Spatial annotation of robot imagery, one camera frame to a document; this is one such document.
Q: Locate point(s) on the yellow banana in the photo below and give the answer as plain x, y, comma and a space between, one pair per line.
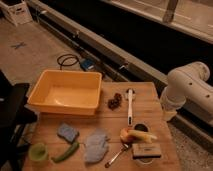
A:
145, 136

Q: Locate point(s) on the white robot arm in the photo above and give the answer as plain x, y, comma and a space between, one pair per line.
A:
184, 83

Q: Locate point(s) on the green plastic cup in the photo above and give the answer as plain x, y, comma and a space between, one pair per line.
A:
38, 152

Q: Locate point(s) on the dark grape bunch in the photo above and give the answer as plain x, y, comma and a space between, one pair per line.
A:
115, 102

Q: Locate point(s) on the blue box on floor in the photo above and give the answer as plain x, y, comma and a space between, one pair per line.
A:
87, 65

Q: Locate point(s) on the yellow plastic tub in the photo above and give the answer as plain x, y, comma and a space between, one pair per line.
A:
67, 92

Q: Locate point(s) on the red yellow apple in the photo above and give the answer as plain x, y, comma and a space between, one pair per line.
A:
125, 137

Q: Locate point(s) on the dark metal can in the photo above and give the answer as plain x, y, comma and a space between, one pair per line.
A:
141, 127

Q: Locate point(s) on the light blue cloth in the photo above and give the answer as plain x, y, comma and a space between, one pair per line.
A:
96, 146

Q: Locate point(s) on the blue sponge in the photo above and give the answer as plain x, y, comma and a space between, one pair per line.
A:
67, 132

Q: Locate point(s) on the metal spoon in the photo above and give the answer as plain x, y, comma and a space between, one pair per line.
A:
113, 159

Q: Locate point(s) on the green cucumber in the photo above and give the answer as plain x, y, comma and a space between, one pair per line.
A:
70, 151

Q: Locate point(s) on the black eraser block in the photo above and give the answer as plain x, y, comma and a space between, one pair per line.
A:
146, 150

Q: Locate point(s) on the black stand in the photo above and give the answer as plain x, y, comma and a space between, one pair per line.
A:
14, 116

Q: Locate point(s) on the white cardboard box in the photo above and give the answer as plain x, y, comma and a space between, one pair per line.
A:
17, 14

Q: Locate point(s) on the white handled brush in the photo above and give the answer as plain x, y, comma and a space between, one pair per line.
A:
130, 95

